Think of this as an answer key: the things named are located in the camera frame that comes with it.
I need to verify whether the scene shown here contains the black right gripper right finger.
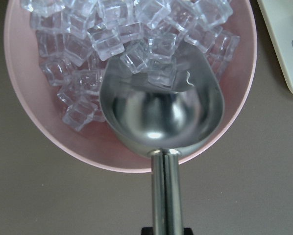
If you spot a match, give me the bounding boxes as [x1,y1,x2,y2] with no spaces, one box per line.
[184,228,193,235]

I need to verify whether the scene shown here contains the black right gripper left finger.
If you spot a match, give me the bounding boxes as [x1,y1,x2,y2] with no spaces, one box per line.
[141,227,153,235]

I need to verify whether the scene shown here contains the stainless steel ice scoop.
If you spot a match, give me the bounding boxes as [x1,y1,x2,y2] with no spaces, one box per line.
[100,42,224,235]

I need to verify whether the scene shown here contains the pile of clear ice cubes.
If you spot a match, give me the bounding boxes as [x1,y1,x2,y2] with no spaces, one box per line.
[20,0,240,131]

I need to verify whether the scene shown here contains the pink bowl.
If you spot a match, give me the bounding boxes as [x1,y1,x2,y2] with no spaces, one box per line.
[4,0,257,173]

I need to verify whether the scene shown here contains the cream rabbit serving tray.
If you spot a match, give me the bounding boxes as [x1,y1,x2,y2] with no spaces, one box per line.
[257,0,293,94]

